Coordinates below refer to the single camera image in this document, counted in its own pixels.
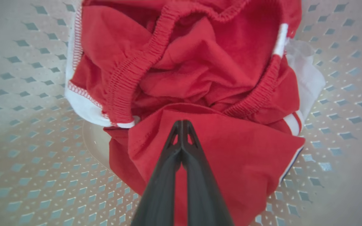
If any red basketball shorts white trim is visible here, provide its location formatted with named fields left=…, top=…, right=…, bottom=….
left=65, top=0, right=305, bottom=137

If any white thin cloth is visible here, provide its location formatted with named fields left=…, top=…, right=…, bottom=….
left=283, top=38, right=326, bottom=123

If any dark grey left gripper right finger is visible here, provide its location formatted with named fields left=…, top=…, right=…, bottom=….
left=181, top=120, right=234, bottom=226

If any red basketball jersey black lettering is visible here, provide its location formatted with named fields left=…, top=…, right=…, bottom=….
left=104, top=103, right=305, bottom=226

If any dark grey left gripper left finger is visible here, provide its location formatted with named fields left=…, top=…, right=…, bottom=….
left=131, top=120, right=183, bottom=226

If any white perforated plastic laundry basket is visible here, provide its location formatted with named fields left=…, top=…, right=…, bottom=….
left=0, top=0, right=362, bottom=226

